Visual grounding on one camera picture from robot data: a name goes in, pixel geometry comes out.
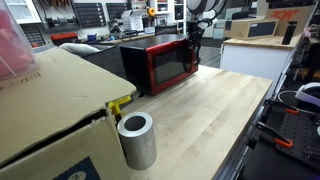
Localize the white grey cushion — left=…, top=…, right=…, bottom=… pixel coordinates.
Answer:
left=58, top=42, right=101, bottom=57

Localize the flat tan cardboard box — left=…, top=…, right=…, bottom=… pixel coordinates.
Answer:
left=223, top=18, right=280, bottom=41

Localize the dark grey storage bin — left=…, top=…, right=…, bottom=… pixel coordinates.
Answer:
left=79, top=44, right=130, bottom=81

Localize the large brown cardboard box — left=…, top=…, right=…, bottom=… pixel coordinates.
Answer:
left=0, top=46, right=138, bottom=180

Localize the grey metal cylinder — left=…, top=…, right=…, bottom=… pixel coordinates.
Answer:
left=116, top=111, right=158, bottom=171

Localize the white table with wooden top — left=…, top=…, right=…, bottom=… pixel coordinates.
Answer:
left=219, top=33, right=303, bottom=98

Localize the cardboard box with orange print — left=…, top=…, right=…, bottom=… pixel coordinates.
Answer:
left=264, top=4, right=316, bottom=37

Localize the white box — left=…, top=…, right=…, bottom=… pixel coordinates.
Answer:
left=121, top=9, right=145, bottom=32

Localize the black pegboard with tools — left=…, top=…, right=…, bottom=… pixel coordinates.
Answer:
left=33, top=0, right=74, bottom=33

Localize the large black parts organizer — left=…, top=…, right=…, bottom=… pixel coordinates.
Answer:
left=72, top=2, right=107, bottom=29

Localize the white glass door shelf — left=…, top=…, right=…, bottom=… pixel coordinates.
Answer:
left=148, top=0, right=188, bottom=35

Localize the yellow round object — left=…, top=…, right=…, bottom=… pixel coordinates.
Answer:
left=146, top=7, right=157, bottom=18

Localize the red microwave door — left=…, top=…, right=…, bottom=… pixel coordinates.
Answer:
left=145, top=38, right=198, bottom=97

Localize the red toolbox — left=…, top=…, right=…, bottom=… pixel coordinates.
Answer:
left=49, top=31, right=80, bottom=46

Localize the yellow clamp tool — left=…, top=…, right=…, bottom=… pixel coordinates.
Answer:
left=107, top=95, right=133, bottom=125

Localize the red and black microwave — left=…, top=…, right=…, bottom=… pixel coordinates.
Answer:
left=119, top=33, right=200, bottom=97

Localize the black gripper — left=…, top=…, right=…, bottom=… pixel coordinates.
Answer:
left=186, top=20, right=205, bottom=66

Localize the orange handled black clamp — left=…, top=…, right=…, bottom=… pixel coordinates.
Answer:
left=266, top=98, right=301, bottom=116
left=255, top=121, right=295, bottom=150

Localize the clear plastic storage bin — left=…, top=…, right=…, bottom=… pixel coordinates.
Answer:
left=0, top=0, right=41, bottom=82

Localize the small black parts organizer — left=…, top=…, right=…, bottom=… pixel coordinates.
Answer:
left=20, top=24, right=47, bottom=49

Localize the white wall cabinet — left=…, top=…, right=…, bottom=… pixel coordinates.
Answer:
left=4, top=0, right=43, bottom=25

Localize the black office chair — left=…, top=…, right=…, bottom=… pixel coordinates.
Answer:
left=154, top=24, right=179, bottom=37

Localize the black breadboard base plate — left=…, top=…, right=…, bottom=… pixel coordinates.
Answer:
left=241, top=99, right=320, bottom=180

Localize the white cable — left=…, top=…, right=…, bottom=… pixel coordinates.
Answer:
left=277, top=89, right=320, bottom=116

